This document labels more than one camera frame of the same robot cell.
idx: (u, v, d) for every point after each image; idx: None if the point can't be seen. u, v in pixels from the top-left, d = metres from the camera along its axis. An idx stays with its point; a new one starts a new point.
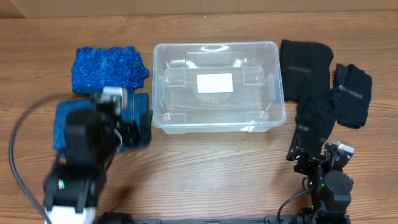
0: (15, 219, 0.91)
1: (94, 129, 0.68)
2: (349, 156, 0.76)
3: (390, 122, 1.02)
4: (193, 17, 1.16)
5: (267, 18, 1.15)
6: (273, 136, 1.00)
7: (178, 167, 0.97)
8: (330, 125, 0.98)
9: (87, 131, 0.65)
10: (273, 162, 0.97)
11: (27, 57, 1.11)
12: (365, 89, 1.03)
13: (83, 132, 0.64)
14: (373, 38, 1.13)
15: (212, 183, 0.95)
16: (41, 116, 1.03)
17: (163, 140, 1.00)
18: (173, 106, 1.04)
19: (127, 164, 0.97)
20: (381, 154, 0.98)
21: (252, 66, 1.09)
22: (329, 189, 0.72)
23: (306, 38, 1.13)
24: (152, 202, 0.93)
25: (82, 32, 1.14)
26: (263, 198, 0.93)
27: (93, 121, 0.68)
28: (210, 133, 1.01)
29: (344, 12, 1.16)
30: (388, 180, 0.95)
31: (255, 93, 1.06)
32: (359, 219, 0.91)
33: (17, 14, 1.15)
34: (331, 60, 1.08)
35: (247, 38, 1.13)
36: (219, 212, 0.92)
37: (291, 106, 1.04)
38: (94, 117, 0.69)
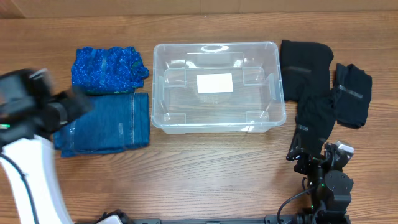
0: (15, 219, 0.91)
1: (34, 85, 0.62)
2: (349, 156, 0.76)
3: (391, 122, 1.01)
4: (193, 17, 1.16)
5: (267, 18, 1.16)
6: (273, 136, 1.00)
7: (178, 167, 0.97)
8: (330, 125, 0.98)
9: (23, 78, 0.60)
10: (273, 162, 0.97)
11: (27, 57, 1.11)
12: (365, 89, 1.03)
13: (13, 78, 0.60)
14: (373, 38, 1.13)
15: (212, 183, 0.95)
16: None
17: (163, 140, 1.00)
18: (173, 106, 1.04)
19: (126, 164, 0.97)
20: (382, 154, 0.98)
21: (252, 66, 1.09)
22: (329, 189, 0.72)
23: (306, 38, 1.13)
24: (152, 202, 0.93)
25: (82, 32, 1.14)
26: (263, 197, 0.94)
27: (38, 77, 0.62)
28: (210, 133, 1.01)
29: (344, 12, 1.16)
30: (388, 180, 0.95)
31: (255, 93, 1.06)
32: (359, 219, 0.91)
33: (18, 14, 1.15)
34: (331, 60, 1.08)
35: (247, 38, 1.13)
36: (218, 212, 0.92)
37: (291, 106, 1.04)
38: (42, 78, 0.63)
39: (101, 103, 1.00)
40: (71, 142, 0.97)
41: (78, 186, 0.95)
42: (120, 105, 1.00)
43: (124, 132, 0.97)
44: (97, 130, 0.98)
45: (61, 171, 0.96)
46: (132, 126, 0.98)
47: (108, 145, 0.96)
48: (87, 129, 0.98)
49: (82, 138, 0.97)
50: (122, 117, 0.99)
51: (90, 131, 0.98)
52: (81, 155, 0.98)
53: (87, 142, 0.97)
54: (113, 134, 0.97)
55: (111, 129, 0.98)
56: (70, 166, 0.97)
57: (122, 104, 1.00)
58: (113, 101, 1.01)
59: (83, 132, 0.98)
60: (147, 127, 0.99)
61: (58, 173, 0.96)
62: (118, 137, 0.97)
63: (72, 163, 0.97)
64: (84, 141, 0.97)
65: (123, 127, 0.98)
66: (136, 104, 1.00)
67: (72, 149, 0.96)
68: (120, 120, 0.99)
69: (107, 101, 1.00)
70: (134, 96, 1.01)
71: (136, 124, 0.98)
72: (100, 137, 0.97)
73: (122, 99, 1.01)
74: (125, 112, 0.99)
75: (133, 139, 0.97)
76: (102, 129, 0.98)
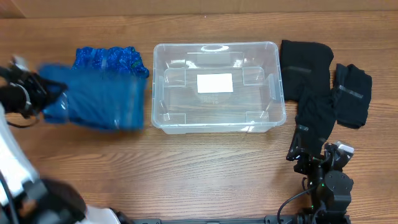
0: None
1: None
2: (349, 156, 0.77)
3: (391, 122, 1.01)
4: (193, 17, 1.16)
5: (267, 18, 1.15)
6: (273, 136, 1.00)
7: (178, 167, 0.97)
8: (330, 125, 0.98)
9: None
10: (273, 162, 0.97)
11: (27, 57, 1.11)
12: (365, 89, 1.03)
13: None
14: (373, 38, 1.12)
15: (212, 183, 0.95)
16: None
17: (163, 140, 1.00)
18: (173, 106, 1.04)
19: (126, 164, 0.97)
20: (382, 154, 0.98)
21: (252, 66, 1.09)
22: (329, 189, 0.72)
23: (306, 38, 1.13)
24: (152, 202, 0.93)
25: (82, 32, 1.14)
26: (263, 198, 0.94)
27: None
28: (210, 133, 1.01)
29: (344, 12, 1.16)
30: (388, 180, 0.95)
31: (255, 93, 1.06)
32: (358, 219, 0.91)
33: (17, 14, 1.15)
34: (331, 60, 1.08)
35: (246, 38, 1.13)
36: (218, 212, 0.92)
37: (291, 106, 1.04)
38: None
39: (100, 78, 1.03)
40: (63, 110, 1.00)
41: (78, 186, 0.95)
42: (120, 83, 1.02)
43: (119, 112, 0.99)
44: (91, 104, 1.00)
45: (61, 172, 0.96)
46: (129, 108, 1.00)
47: (102, 122, 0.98)
48: (82, 100, 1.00)
49: (75, 107, 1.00)
50: (121, 96, 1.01)
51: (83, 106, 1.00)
52: (80, 155, 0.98)
53: (80, 113, 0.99)
54: (109, 111, 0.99)
55: (106, 106, 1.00)
56: (70, 167, 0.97)
57: (122, 82, 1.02)
58: (112, 78, 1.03)
59: (78, 101, 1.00)
60: (139, 111, 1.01)
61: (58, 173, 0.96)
62: (112, 115, 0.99)
63: (72, 163, 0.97)
64: (78, 112, 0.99)
65: (120, 106, 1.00)
66: (136, 85, 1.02)
67: (64, 116, 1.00)
68: (117, 98, 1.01)
69: (107, 78, 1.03)
70: (134, 78, 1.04)
71: (134, 107, 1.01)
72: (94, 112, 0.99)
73: (122, 77, 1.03)
74: (125, 92, 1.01)
75: (129, 123, 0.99)
76: (98, 105, 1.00)
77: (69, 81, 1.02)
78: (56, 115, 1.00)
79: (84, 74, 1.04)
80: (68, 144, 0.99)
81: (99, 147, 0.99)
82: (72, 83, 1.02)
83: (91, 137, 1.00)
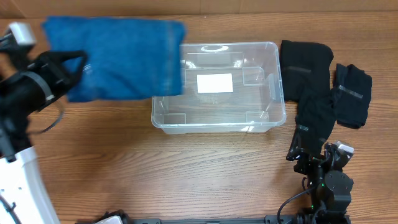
0: None
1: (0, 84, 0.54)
2: (349, 156, 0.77)
3: (391, 122, 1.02)
4: (193, 17, 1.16)
5: (267, 18, 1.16)
6: (273, 136, 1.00)
7: (178, 167, 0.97)
8: (330, 125, 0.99)
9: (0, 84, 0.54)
10: (273, 162, 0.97)
11: None
12: (365, 89, 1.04)
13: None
14: (373, 38, 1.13)
15: (212, 183, 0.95)
16: (40, 117, 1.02)
17: (163, 140, 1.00)
18: (173, 106, 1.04)
19: (127, 164, 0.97)
20: (381, 154, 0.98)
21: (252, 66, 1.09)
22: (329, 189, 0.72)
23: (306, 38, 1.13)
24: (152, 202, 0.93)
25: None
26: (263, 198, 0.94)
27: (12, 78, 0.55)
28: (210, 133, 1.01)
29: (344, 12, 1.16)
30: (388, 180, 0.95)
31: (255, 93, 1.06)
32: (358, 219, 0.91)
33: (17, 14, 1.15)
34: (331, 60, 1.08)
35: (246, 38, 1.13)
36: (218, 212, 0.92)
37: (291, 106, 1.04)
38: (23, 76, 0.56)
39: (132, 33, 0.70)
40: (89, 83, 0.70)
41: (78, 186, 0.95)
42: (152, 37, 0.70)
43: (156, 80, 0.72)
44: (127, 73, 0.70)
45: (61, 171, 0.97)
46: (166, 73, 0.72)
47: (137, 95, 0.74)
48: (112, 66, 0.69)
49: (100, 78, 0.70)
50: (153, 56, 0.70)
51: (108, 70, 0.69)
52: (81, 155, 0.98)
53: (111, 86, 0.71)
54: (142, 80, 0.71)
55: (140, 73, 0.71)
56: (70, 166, 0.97)
57: (156, 37, 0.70)
58: (143, 32, 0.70)
59: (106, 67, 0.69)
60: (177, 68, 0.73)
61: (58, 173, 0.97)
62: (151, 85, 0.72)
63: (72, 163, 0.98)
64: (117, 88, 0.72)
65: (156, 70, 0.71)
66: (173, 36, 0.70)
67: (92, 89, 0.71)
68: (153, 61, 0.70)
69: (138, 30, 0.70)
70: (169, 25, 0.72)
71: (172, 71, 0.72)
72: (130, 82, 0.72)
73: (153, 28, 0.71)
74: (157, 50, 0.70)
75: (168, 90, 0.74)
76: (128, 71, 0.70)
77: (86, 44, 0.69)
78: (81, 94, 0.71)
79: (108, 29, 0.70)
80: (68, 143, 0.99)
81: (99, 147, 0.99)
82: (91, 43, 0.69)
83: (91, 137, 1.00)
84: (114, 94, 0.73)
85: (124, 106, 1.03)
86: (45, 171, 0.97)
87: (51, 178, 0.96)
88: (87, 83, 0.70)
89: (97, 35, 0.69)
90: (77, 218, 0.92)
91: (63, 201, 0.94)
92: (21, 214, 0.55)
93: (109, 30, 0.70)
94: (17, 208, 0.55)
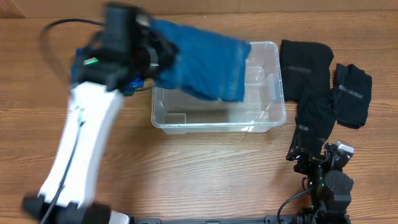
0: (14, 219, 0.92)
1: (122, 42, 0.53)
2: (349, 156, 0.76)
3: (391, 122, 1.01)
4: (193, 17, 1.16)
5: (267, 18, 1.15)
6: (273, 136, 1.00)
7: (178, 167, 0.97)
8: (330, 125, 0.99)
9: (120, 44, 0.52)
10: (273, 162, 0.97)
11: (27, 57, 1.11)
12: (365, 89, 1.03)
13: (124, 9, 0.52)
14: (373, 38, 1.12)
15: (212, 183, 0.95)
16: (41, 117, 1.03)
17: (163, 140, 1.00)
18: (173, 106, 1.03)
19: (127, 164, 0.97)
20: (382, 154, 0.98)
21: (252, 66, 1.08)
22: (329, 189, 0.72)
23: (306, 38, 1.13)
24: (152, 202, 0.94)
25: (82, 32, 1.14)
26: (263, 198, 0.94)
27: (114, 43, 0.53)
28: (210, 133, 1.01)
29: (344, 12, 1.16)
30: (388, 180, 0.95)
31: (255, 93, 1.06)
32: (358, 219, 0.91)
33: (18, 14, 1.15)
34: (331, 60, 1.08)
35: (246, 38, 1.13)
36: (218, 212, 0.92)
37: (291, 106, 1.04)
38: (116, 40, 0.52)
39: (209, 42, 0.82)
40: (176, 78, 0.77)
41: None
42: (226, 49, 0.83)
43: (224, 86, 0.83)
44: (201, 73, 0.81)
45: None
46: (234, 79, 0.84)
47: (208, 92, 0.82)
48: (194, 66, 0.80)
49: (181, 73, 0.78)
50: (227, 62, 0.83)
51: (192, 67, 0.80)
52: None
53: (187, 82, 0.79)
54: (214, 81, 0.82)
55: (212, 75, 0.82)
56: None
57: (229, 50, 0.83)
58: (216, 44, 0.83)
59: (188, 66, 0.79)
60: (242, 81, 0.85)
61: None
62: (218, 88, 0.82)
63: None
64: (193, 83, 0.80)
65: (226, 75, 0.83)
66: (242, 53, 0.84)
67: (177, 85, 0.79)
68: (225, 67, 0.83)
69: (208, 40, 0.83)
70: (239, 44, 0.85)
71: (239, 78, 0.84)
72: (204, 80, 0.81)
73: (227, 43, 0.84)
74: (229, 60, 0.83)
75: (233, 94, 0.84)
76: (206, 71, 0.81)
77: (179, 43, 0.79)
78: (170, 78, 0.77)
79: (190, 35, 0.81)
80: None
81: None
82: (184, 46, 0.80)
83: None
84: (209, 93, 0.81)
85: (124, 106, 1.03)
86: (45, 171, 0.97)
87: None
88: (173, 76, 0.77)
89: (188, 39, 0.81)
90: None
91: None
92: (84, 134, 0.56)
93: (198, 37, 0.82)
94: (85, 128, 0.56)
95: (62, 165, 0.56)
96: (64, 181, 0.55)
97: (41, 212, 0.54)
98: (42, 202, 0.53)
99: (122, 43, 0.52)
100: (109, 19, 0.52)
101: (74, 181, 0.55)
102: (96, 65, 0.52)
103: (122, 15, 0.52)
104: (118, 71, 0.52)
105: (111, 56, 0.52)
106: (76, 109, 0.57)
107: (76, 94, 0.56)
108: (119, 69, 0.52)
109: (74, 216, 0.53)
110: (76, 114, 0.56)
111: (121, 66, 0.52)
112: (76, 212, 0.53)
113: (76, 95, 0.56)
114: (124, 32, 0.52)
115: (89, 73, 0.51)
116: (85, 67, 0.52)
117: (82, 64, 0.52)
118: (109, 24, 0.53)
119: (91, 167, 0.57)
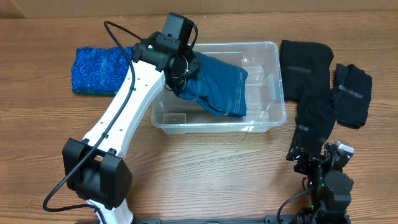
0: (14, 219, 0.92)
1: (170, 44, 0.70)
2: (349, 156, 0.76)
3: (391, 122, 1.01)
4: (193, 17, 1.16)
5: (267, 18, 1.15)
6: (273, 136, 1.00)
7: (178, 167, 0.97)
8: (330, 125, 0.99)
9: (171, 45, 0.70)
10: (273, 162, 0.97)
11: (27, 57, 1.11)
12: (365, 89, 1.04)
13: (182, 19, 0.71)
14: (373, 38, 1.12)
15: (212, 183, 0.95)
16: (41, 117, 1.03)
17: (163, 140, 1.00)
18: (173, 106, 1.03)
19: (127, 164, 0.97)
20: (382, 154, 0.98)
21: (252, 66, 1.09)
22: (329, 189, 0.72)
23: (306, 38, 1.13)
24: (152, 202, 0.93)
25: (82, 32, 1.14)
26: (263, 198, 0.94)
27: (168, 44, 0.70)
28: (210, 133, 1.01)
29: (344, 12, 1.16)
30: (388, 180, 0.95)
31: (255, 93, 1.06)
32: (358, 219, 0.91)
33: (18, 14, 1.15)
34: (331, 60, 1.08)
35: (247, 38, 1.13)
36: (218, 212, 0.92)
37: (291, 106, 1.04)
38: (172, 40, 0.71)
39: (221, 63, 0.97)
40: (196, 89, 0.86)
41: None
42: (231, 72, 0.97)
43: (231, 101, 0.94)
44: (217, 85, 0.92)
45: (61, 171, 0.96)
46: (239, 96, 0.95)
47: (219, 105, 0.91)
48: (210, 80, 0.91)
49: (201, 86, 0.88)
50: (232, 83, 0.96)
51: (208, 84, 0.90)
52: None
53: (204, 93, 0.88)
54: (226, 96, 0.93)
55: (224, 91, 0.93)
56: None
57: (232, 73, 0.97)
58: (226, 68, 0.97)
59: (206, 80, 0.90)
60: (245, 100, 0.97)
61: (58, 172, 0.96)
62: (227, 102, 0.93)
63: None
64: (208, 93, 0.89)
65: (231, 94, 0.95)
66: (243, 76, 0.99)
67: (196, 95, 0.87)
68: (231, 87, 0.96)
69: (221, 64, 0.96)
70: (240, 70, 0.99)
71: (242, 95, 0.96)
72: (218, 93, 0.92)
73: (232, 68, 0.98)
74: (234, 81, 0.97)
75: (239, 109, 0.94)
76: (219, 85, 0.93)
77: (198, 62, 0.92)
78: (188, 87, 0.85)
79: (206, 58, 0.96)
80: None
81: None
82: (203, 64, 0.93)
83: None
84: (221, 107, 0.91)
85: None
86: (45, 171, 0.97)
87: (51, 178, 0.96)
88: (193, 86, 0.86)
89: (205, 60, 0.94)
90: (77, 218, 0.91)
91: (64, 201, 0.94)
92: (132, 98, 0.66)
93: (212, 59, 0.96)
94: (134, 93, 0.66)
95: (106, 121, 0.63)
96: (107, 131, 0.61)
97: (81, 154, 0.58)
98: (84, 145, 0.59)
99: (176, 42, 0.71)
100: (171, 23, 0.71)
101: (115, 134, 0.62)
102: (154, 51, 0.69)
103: (181, 23, 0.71)
104: (170, 59, 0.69)
105: (165, 49, 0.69)
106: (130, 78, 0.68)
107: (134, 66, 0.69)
108: (170, 58, 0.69)
109: (110, 162, 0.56)
110: (130, 81, 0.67)
111: (169, 55, 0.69)
112: (114, 160, 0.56)
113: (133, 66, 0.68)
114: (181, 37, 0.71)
115: (147, 53, 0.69)
116: (145, 48, 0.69)
117: (142, 46, 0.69)
118: (166, 28, 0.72)
119: (129, 130, 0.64)
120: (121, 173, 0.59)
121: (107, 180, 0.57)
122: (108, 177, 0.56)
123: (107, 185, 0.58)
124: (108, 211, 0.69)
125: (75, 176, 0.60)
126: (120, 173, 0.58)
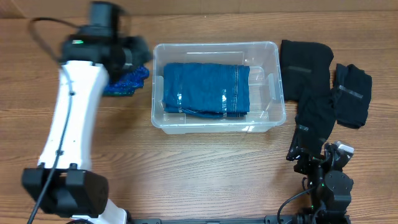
0: (14, 219, 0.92)
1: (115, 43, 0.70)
2: (349, 156, 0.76)
3: (391, 122, 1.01)
4: (193, 17, 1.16)
5: (267, 18, 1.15)
6: (273, 136, 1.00)
7: (178, 167, 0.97)
8: (330, 125, 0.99)
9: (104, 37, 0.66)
10: (273, 162, 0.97)
11: (27, 56, 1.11)
12: (365, 89, 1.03)
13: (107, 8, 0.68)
14: (373, 38, 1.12)
15: (212, 183, 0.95)
16: (41, 117, 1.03)
17: (163, 140, 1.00)
18: None
19: (126, 164, 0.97)
20: (381, 154, 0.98)
21: (252, 66, 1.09)
22: (329, 189, 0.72)
23: (306, 38, 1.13)
24: (152, 202, 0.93)
25: None
26: (263, 198, 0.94)
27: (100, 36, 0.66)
28: (210, 133, 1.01)
29: (344, 12, 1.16)
30: (388, 180, 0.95)
31: (255, 93, 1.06)
32: (358, 219, 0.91)
33: (18, 14, 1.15)
34: (331, 60, 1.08)
35: (247, 38, 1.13)
36: (218, 212, 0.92)
37: (291, 106, 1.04)
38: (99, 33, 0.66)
39: (206, 69, 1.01)
40: (178, 102, 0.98)
41: None
42: (223, 73, 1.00)
43: (227, 99, 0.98)
44: (202, 93, 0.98)
45: None
46: (235, 94, 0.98)
47: (211, 109, 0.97)
48: (193, 90, 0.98)
49: (186, 97, 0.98)
50: (227, 83, 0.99)
51: (191, 94, 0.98)
52: None
53: (190, 103, 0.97)
54: (216, 99, 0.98)
55: (212, 98, 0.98)
56: None
57: (226, 73, 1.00)
58: (218, 68, 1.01)
59: (188, 91, 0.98)
60: (248, 97, 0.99)
61: None
62: (221, 103, 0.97)
63: None
64: (193, 102, 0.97)
65: (226, 93, 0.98)
66: (240, 73, 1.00)
67: (179, 106, 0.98)
68: (224, 86, 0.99)
69: (213, 68, 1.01)
70: (237, 66, 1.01)
71: (239, 93, 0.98)
72: (204, 100, 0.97)
73: (226, 67, 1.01)
74: (230, 79, 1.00)
75: (236, 106, 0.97)
76: (204, 94, 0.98)
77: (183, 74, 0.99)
78: (171, 100, 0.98)
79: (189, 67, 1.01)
80: None
81: (99, 147, 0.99)
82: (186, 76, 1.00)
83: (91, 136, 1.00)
84: (218, 110, 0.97)
85: (124, 106, 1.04)
86: None
87: None
88: (173, 99, 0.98)
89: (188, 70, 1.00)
90: None
91: None
92: (74, 104, 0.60)
93: (196, 68, 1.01)
94: (74, 98, 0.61)
95: (56, 135, 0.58)
96: (61, 147, 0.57)
97: (43, 181, 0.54)
98: (42, 170, 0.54)
99: (104, 30, 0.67)
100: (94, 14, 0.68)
101: (71, 145, 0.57)
102: (78, 46, 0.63)
103: (107, 11, 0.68)
104: (102, 48, 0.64)
105: (93, 40, 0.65)
106: (66, 83, 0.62)
107: (68, 72, 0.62)
108: (102, 48, 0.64)
109: (74, 178, 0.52)
110: (66, 88, 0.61)
111: (100, 45, 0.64)
112: (77, 175, 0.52)
113: (65, 72, 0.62)
114: (105, 22, 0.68)
115: (74, 52, 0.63)
116: (71, 46, 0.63)
117: (68, 45, 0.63)
118: (92, 18, 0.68)
119: (83, 139, 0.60)
120: (91, 184, 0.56)
121: (78, 195, 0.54)
122: (76, 193, 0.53)
123: (79, 198, 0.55)
124: (98, 217, 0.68)
125: (45, 203, 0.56)
126: (88, 183, 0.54)
